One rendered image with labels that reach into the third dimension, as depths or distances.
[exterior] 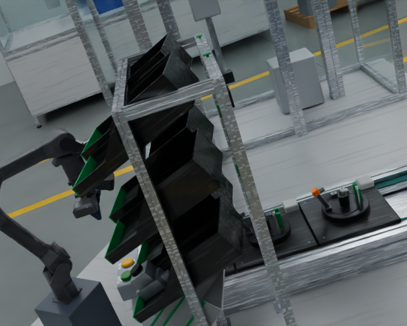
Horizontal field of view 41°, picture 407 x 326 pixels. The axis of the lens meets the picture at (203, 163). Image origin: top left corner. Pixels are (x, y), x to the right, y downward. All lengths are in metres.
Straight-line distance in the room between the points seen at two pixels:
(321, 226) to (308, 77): 1.11
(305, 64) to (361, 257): 1.23
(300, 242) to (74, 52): 5.22
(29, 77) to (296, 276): 5.37
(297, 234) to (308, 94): 1.13
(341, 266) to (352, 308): 0.13
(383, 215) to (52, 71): 5.35
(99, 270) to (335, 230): 0.86
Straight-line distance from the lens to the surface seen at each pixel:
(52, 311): 1.59
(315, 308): 1.56
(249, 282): 1.56
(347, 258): 1.59
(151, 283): 1.20
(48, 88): 6.63
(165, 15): 1.58
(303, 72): 2.60
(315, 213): 1.71
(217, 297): 1.19
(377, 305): 1.54
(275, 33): 2.26
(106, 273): 1.99
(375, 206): 1.70
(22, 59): 6.56
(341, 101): 2.67
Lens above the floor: 1.94
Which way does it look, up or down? 26 degrees down
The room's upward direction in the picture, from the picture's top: 19 degrees counter-clockwise
